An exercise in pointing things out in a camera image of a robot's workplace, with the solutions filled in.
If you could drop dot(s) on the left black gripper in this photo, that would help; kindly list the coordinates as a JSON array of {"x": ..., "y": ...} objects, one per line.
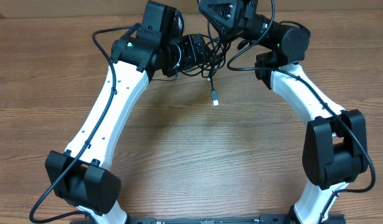
[{"x": 196, "y": 53}]

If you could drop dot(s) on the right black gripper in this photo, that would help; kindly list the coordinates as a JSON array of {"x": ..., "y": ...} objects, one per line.
[{"x": 234, "y": 13}]

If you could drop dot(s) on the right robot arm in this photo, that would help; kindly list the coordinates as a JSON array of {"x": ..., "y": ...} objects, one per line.
[{"x": 335, "y": 147}]

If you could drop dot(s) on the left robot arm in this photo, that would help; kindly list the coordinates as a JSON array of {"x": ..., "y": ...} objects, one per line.
[{"x": 81, "y": 173}]

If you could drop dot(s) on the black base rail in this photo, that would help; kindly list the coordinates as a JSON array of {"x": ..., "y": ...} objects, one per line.
[{"x": 263, "y": 219}]

